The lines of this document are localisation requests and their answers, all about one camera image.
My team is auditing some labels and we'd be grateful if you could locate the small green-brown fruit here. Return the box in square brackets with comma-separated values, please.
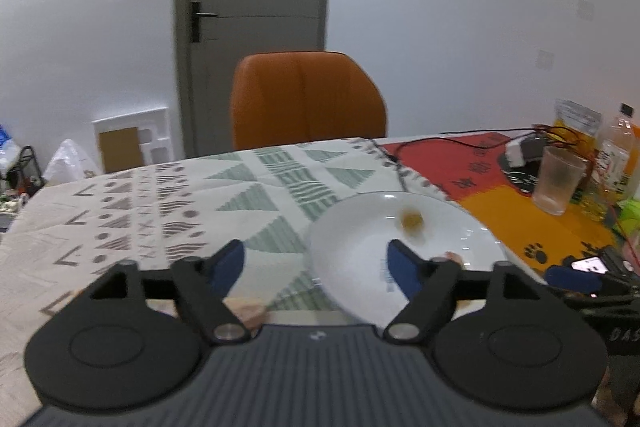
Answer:
[397, 207, 425, 236]

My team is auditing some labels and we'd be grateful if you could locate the peeled pomelo segment front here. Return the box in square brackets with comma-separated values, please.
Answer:
[224, 297, 268, 332]

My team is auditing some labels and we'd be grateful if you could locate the smartphone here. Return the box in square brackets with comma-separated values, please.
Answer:
[570, 255, 628, 277]

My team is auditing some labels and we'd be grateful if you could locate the white ceramic plate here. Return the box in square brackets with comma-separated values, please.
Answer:
[307, 192, 535, 329]

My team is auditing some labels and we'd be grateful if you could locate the patterned white tablecloth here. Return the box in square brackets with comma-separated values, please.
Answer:
[1, 139, 445, 426]

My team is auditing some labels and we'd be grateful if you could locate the red orange cartoon mat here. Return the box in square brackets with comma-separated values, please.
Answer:
[385, 132, 623, 274]

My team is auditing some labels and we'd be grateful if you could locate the frosted plastic cup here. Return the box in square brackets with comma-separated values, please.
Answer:
[532, 145, 587, 216]

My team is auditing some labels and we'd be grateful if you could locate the white power adapter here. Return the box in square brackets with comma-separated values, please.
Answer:
[504, 134, 547, 168]

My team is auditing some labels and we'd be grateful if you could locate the clear plastic bottle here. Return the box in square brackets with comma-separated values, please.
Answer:
[580, 103, 636, 222]

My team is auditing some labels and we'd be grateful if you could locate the yellow snack pouch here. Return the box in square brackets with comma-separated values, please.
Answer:
[553, 98, 602, 158]

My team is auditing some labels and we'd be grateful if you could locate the clear plastic bag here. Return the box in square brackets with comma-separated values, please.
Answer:
[43, 139, 103, 185]

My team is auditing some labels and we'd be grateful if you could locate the orange leather chair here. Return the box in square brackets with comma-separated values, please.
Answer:
[230, 51, 387, 150]

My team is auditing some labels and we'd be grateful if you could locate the black metal rack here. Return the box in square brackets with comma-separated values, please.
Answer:
[2, 145, 46, 198]

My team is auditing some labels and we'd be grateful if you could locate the blue plastic bag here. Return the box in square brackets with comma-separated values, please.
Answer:
[0, 126, 22, 178]

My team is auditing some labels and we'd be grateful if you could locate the black cable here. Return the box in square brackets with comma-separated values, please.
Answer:
[364, 123, 582, 193]

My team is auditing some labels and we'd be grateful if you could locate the black door handle lock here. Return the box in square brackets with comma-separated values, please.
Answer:
[190, 2, 219, 43]

